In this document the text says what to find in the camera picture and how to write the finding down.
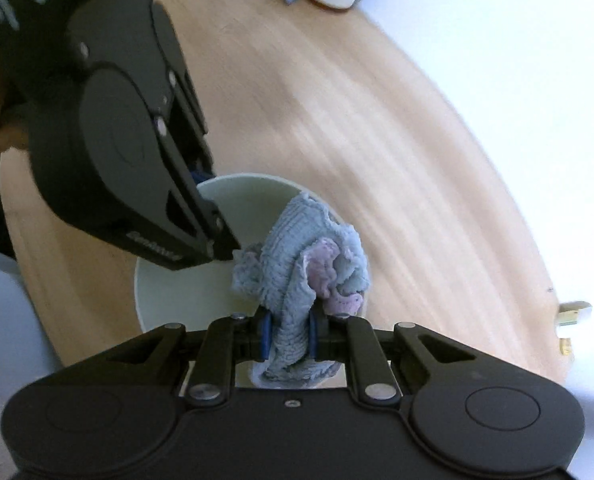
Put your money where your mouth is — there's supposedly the grey pink cleaning cloth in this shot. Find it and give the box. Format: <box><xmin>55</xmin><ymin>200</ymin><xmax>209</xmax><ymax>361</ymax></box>
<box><xmin>232</xmin><ymin>193</ymin><xmax>371</xmax><ymax>389</ymax></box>

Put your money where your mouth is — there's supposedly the yellow round tape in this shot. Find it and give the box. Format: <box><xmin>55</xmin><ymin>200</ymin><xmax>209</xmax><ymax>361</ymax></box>
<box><xmin>559</xmin><ymin>338</ymin><xmax>572</xmax><ymax>356</ymax></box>

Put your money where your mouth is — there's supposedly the pale green bowl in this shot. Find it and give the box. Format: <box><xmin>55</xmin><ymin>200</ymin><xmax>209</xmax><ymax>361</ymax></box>
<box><xmin>133</xmin><ymin>172</ymin><xmax>371</xmax><ymax>391</ymax></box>

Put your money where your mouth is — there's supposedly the small white pill bottle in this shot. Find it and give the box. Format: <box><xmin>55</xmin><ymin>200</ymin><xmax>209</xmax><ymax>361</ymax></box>
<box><xmin>556</xmin><ymin>301</ymin><xmax>592</xmax><ymax>327</ymax></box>

